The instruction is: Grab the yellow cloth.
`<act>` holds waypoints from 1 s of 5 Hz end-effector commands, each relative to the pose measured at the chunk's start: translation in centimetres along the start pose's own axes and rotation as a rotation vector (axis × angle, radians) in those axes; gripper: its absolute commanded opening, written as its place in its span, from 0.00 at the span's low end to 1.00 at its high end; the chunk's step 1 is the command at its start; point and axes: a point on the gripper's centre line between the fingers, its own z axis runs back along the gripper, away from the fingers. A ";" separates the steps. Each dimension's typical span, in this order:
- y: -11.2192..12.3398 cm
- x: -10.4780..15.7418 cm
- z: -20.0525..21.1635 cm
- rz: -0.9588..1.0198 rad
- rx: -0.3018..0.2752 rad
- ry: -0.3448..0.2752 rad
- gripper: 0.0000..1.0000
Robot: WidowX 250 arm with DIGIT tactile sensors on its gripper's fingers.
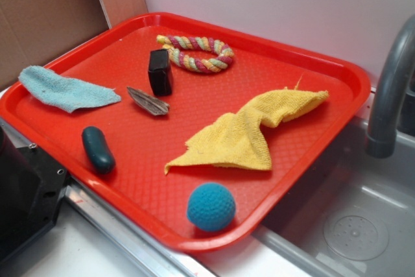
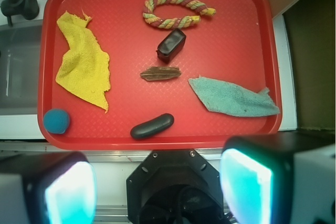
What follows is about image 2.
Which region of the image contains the brown wood bark piece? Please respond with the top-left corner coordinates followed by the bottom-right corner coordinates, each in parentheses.
top-left (140, 67), bottom-right (182, 81)

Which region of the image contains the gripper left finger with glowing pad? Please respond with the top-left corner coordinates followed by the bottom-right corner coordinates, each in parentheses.
top-left (1, 152), bottom-right (97, 223)

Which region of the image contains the black faucet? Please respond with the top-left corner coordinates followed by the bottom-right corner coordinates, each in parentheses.
top-left (1, 0), bottom-right (39, 27)

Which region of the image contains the steel sink basin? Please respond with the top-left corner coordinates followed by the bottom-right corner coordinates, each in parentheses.
top-left (1, 20), bottom-right (42, 115)

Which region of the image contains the black oblong stone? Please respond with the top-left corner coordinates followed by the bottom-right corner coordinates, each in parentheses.
top-left (130, 113), bottom-right (174, 140)

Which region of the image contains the red plastic tray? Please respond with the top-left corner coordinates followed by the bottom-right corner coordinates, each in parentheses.
top-left (38, 0), bottom-right (282, 150)

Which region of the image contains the blue ball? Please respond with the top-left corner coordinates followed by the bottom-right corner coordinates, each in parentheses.
top-left (43, 109), bottom-right (70, 134)

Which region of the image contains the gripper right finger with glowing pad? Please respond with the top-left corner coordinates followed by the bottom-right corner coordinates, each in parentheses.
top-left (219, 131), bottom-right (335, 223)

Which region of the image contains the yellow cloth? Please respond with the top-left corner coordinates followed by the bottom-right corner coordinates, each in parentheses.
top-left (56, 12), bottom-right (111, 112)

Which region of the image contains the small black box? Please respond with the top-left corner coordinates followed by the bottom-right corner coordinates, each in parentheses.
top-left (156, 29), bottom-right (186, 63)

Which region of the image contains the teal cloth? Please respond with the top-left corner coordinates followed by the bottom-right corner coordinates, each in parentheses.
top-left (188, 77), bottom-right (280, 118)

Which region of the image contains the multicolour twisted rope toy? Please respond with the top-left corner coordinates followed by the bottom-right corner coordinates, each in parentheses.
top-left (142, 0), bottom-right (216, 30)

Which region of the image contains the black octagonal mount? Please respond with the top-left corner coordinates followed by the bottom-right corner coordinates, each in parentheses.
top-left (126, 150), bottom-right (230, 223)

